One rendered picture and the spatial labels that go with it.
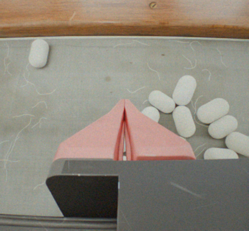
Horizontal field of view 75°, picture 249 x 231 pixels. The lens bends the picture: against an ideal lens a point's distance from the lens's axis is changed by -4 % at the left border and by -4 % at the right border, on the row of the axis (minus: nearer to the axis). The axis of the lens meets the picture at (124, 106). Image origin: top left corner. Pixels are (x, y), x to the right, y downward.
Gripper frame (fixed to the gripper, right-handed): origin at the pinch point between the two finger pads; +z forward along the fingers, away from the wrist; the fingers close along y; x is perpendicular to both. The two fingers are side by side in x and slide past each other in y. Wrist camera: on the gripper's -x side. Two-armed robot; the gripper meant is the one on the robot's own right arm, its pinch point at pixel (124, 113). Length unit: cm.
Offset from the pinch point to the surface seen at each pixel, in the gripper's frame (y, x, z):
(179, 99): -6.1, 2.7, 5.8
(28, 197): 10.5, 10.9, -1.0
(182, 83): -6.5, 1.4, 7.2
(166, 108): -4.6, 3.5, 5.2
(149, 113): -2.7, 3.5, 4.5
